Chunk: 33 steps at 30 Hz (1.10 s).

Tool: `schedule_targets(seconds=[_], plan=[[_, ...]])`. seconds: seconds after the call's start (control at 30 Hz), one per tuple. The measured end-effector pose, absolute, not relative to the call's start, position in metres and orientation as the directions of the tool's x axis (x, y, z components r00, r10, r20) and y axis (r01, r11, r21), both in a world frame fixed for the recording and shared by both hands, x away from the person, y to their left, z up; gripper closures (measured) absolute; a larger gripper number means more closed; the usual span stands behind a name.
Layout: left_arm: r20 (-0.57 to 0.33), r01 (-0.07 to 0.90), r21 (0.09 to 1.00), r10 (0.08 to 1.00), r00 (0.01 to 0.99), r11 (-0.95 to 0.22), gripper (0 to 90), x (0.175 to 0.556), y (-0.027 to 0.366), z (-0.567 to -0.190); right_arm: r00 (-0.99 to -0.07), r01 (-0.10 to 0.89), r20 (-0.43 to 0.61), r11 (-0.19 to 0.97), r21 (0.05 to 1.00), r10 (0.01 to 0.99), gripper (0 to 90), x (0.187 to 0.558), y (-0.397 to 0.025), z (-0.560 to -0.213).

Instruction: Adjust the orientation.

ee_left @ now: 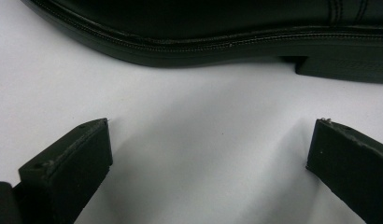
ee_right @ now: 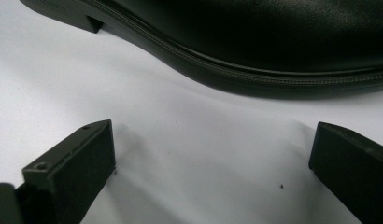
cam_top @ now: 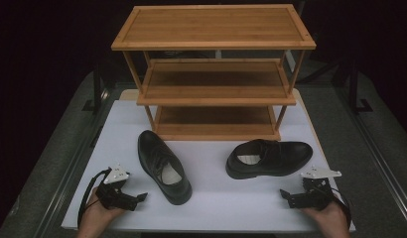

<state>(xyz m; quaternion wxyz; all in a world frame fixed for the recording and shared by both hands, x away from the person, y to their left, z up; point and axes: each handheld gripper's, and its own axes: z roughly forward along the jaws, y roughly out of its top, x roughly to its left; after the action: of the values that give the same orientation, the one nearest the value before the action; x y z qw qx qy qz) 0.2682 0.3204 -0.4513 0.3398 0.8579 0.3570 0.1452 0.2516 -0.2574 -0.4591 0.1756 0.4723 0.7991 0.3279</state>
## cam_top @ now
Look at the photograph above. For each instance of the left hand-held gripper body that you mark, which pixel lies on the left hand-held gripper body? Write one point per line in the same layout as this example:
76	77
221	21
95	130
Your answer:
116	193

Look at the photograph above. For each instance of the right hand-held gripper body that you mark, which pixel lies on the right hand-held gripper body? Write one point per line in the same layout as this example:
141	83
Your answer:
312	195

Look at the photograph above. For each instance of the black leather lace-up shoe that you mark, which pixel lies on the black leather lace-up shoe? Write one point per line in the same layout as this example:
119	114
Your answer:
152	148
287	153

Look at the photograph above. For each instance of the wooden three-tier shoe rack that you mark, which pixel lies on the wooden three-tier shoe rack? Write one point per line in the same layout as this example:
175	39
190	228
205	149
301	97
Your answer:
213	28

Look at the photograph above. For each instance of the person's right hand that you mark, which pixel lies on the person's right hand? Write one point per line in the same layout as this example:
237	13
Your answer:
327	218

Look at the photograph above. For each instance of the person's left hand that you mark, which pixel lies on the person's left hand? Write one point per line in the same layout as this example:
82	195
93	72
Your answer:
97	216

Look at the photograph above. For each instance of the white table mat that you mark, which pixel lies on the white table mat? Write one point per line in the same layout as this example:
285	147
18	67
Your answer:
218	198

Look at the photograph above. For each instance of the black metal stand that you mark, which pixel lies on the black metal stand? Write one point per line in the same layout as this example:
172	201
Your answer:
97	89
354	89

